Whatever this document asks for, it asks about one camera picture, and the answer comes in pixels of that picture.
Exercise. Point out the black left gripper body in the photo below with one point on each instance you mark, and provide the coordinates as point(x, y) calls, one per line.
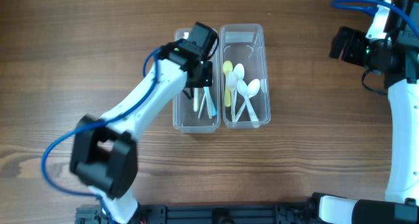
point(203, 74)

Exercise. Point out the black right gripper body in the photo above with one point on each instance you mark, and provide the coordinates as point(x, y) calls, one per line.
point(342, 45)

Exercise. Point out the white long plastic fork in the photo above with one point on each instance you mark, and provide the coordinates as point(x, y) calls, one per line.
point(208, 101)

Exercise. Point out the cream fork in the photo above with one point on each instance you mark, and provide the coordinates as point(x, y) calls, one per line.
point(195, 99)

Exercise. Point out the thin translucent white fork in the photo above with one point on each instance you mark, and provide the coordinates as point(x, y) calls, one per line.
point(202, 106)

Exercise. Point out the yellow spoon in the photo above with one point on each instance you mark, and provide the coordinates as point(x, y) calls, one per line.
point(227, 68)

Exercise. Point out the white plastic spoon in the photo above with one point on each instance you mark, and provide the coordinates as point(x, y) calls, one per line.
point(254, 124)
point(252, 89)
point(239, 72)

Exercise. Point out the translucent plastic spoon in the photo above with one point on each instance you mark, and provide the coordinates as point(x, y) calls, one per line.
point(231, 85)

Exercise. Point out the teal thick-handled fork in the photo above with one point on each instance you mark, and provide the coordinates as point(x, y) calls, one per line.
point(212, 107)

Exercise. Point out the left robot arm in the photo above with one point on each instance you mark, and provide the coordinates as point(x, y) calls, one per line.
point(104, 155)

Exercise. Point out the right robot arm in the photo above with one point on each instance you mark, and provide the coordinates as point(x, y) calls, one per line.
point(390, 47)

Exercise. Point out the clear left plastic container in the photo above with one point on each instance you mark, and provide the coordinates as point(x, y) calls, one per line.
point(186, 120)

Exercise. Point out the clear plastic container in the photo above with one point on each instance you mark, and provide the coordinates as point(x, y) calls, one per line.
point(186, 120)
point(245, 44)

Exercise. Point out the clear right plastic container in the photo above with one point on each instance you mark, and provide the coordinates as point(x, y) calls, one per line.
point(245, 44)

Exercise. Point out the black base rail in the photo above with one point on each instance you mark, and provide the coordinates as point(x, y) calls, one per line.
point(280, 213)

